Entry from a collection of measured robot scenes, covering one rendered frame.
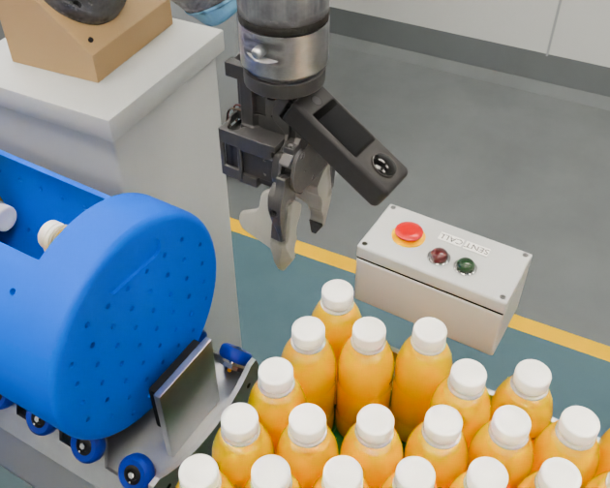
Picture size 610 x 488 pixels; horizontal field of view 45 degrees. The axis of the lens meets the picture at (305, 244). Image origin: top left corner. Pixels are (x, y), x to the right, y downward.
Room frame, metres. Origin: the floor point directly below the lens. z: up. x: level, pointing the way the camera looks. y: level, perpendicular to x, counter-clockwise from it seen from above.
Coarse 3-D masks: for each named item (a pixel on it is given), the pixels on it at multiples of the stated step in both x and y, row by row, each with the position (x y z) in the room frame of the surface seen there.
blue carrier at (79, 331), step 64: (0, 192) 0.87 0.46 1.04; (64, 192) 0.80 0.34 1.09; (0, 256) 0.55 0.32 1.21; (64, 256) 0.53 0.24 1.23; (128, 256) 0.55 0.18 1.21; (192, 256) 0.63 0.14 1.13; (0, 320) 0.49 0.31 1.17; (64, 320) 0.47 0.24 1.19; (128, 320) 0.53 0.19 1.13; (192, 320) 0.62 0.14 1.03; (0, 384) 0.47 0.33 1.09; (64, 384) 0.45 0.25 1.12; (128, 384) 0.52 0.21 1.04
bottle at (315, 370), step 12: (288, 348) 0.55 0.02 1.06; (324, 348) 0.55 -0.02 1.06; (288, 360) 0.54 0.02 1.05; (300, 360) 0.53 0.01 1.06; (312, 360) 0.53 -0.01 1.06; (324, 360) 0.54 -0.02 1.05; (300, 372) 0.53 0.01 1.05; (312, 372) 0.52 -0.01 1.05; (324, 372) 0.53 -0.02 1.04; (300, 384) 0.52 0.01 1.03; (312, 384) 0.52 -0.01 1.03; (324, 384) 0.53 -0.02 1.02; (312, 396) 0.52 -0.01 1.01; (324, 396) 0.53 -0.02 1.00; (324, 408) 0.53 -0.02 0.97
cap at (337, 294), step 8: (336, 280) 0.63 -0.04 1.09; (328, 288) 0.62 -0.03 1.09; (336, 288) 0.62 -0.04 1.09; (344, 288) 0.62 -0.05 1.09; (328, 296) 0.60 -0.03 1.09; (336, 296) 0.60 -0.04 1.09; (344, 296) 0.60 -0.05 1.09; (352, 296) 0.61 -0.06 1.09; (328, 304) 0.60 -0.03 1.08; (336, 304) 0.60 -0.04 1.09; (344, 304) 0.60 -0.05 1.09
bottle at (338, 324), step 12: (324, 312) 0.60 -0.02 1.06; (336, 312) 0.60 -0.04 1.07; (348, 312) 0.60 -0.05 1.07; (324, 324) 0.59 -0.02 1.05; (336, 324) 0.59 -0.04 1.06; (348, 324) 0.59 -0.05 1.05; (336, 336) 0.58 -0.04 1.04; (348, 336) 0.59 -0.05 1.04; (336, 348) 0.58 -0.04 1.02; (336, 360) 0.58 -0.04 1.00; (336, 372) 0.58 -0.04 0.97; (336, 384) 0.58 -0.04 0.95
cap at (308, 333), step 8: (296, 320) 0.56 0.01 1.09; (304, 320) 0.57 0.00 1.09; (312, 320) 0.57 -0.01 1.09; (320, 320) 0.57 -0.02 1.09; (296, 328) 0.55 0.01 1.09; (304, 328) 0.55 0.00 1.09; (312, 328) 0.55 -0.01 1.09; (320, 328) 0.55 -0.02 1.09; (296, 336) 0.54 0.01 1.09; (304, 336) 0.54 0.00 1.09; (312, 336) 0.54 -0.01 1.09; (320, 336) 0.54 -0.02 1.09; (296, 344) 0.54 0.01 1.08; (304, 344) 0.54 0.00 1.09; (312, 344) 0.54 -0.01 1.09; (320, 344) 0.54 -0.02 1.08
